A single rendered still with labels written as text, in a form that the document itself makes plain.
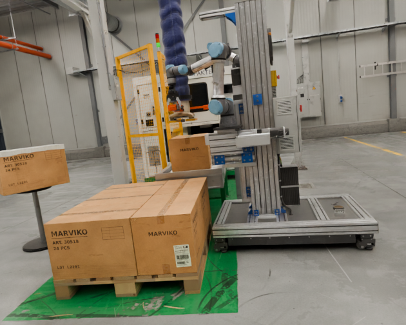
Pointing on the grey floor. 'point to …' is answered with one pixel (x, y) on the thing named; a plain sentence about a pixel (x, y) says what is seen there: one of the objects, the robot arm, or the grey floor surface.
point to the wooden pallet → (68, 286)
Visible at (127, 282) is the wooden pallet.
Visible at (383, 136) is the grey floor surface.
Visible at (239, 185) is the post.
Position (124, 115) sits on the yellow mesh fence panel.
